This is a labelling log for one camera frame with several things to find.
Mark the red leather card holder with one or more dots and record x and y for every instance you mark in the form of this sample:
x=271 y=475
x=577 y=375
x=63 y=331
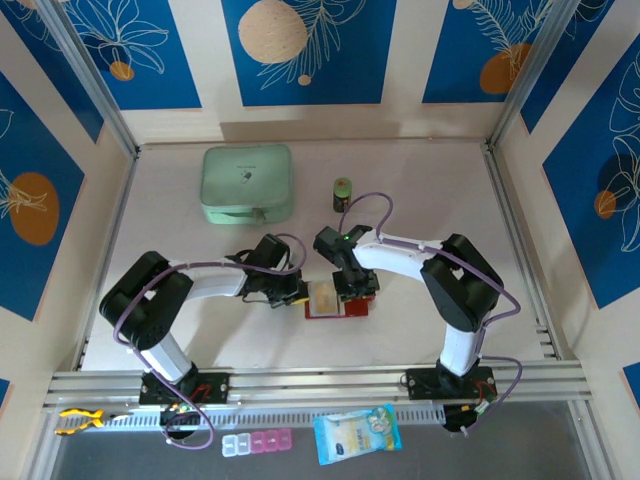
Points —
x=360 y=308

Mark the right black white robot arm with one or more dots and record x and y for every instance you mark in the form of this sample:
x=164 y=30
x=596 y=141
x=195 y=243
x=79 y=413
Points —
x=460 y=285

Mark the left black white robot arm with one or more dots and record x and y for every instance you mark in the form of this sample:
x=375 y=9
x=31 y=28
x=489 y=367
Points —
x=155 y=325

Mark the dark bottle with green lid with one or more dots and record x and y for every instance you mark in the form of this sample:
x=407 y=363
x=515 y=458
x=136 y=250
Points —
x=342 y=197

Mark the mint green zip pouch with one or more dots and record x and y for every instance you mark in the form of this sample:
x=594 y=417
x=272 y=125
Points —
x=245 y=180

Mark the blue wet wipes packet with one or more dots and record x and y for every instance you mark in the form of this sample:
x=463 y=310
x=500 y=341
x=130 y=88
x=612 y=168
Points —
x=355 y=435

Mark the white and pink pill organizer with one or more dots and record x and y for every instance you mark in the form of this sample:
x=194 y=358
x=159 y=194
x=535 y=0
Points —
x=256 y=442

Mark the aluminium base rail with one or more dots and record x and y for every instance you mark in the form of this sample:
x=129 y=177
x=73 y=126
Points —
x=320 y=385

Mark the aluminium table side rail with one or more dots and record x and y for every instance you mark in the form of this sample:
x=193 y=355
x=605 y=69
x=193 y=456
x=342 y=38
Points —
x=496 y=170

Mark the aluminium frame post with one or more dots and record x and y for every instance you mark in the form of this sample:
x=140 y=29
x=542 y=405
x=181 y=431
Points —
x=90 y=75
x=531 y=75

